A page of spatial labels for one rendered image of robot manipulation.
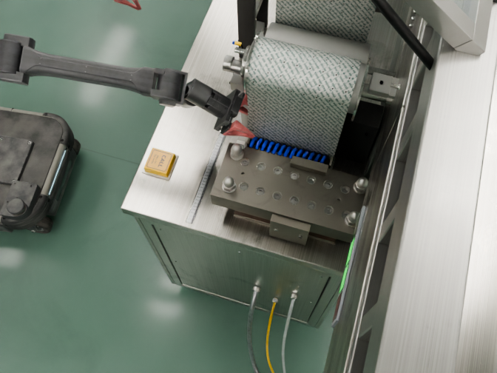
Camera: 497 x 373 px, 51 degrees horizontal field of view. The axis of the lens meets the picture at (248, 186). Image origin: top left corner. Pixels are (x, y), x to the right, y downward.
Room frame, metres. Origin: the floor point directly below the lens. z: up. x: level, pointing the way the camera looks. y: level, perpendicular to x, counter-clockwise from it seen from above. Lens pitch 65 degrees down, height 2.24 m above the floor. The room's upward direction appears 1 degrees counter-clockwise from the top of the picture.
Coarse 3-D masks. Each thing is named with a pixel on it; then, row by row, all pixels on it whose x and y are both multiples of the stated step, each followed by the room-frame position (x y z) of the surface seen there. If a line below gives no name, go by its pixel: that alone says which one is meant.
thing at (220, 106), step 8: (216, 96) 0.74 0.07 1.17; (224, 96) 0.75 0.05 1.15; (232, 96) 0.76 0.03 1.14; (216, 104) 0.72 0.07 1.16; (224, 104) 0.73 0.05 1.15; (232, 104) 0.73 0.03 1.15; (216, 112) 0.71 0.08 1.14; (224, 112) 0.71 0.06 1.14; (224, 120) 0.69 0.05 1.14; (216, 128) 0.69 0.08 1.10
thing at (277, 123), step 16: (256, 112) 0.71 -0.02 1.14; (272, 112) 0.69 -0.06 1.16; (288, 112) 0.68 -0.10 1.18; (304, 112) 0.67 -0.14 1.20; (256, 128) 0.71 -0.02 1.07; (272, 128) 0.69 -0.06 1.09; (288, 128) 0.68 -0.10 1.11; (304, 128) 0.67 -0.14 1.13; (320, 128) 0.65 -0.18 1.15; (336, 128) 0.64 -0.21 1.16; (288, 144) 0.68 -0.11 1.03; (304, 144) 0.66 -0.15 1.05; (320, 144) 0.65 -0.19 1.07; (336, 144) 0.64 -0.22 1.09
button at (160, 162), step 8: (152, 152) 0.72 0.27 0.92; (160, 152) 0.72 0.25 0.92; (168, 152) 0.72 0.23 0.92; (152, 160) 0.70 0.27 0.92; (160, 160) 0.70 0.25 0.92; (168, 160) 0.70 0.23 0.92; (144, 168) 0.67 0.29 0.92; (152, 168) 0.67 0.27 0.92; (160, 168) 0.67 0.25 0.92; (168, 168) 0.67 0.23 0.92
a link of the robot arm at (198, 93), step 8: (192, 80) 0.79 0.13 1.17; (192, 88) 0.74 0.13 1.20; (200, 88) 0.75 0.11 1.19; (208, 88) 0.76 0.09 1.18; (184, 96) 0.75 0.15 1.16; (192, 96) 0.73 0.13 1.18; (200, 96) 0.73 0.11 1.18; (208, 96) 0.73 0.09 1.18; (200, 104) 0.72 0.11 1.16; (208, 104) 0.73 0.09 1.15
